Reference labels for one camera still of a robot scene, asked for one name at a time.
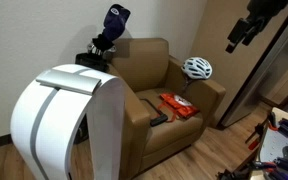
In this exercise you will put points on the black golf bag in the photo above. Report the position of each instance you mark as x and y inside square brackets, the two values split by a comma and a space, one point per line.
[93, 58]

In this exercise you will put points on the orange red fabric bag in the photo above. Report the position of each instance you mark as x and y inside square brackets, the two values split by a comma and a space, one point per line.
[180, 107]

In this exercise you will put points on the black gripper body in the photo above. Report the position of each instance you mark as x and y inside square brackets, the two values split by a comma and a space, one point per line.
[260, 13]

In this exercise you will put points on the brown leather armchair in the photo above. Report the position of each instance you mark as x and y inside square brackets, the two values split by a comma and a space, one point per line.
[147, 70]

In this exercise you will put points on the navy golf club headcover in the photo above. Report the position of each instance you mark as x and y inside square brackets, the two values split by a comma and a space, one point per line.
[115, 21]

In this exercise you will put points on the red handled clamp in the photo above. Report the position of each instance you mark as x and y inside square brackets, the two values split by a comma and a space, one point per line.
[269, 122]

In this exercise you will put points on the white bicycle helmet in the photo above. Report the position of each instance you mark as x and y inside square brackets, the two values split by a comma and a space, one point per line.
[197, 68]

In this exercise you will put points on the silver remote control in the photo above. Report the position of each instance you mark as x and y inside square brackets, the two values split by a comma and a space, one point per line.
[68, 81]

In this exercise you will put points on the white perforated table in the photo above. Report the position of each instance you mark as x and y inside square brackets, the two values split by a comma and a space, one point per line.
[274, 145]

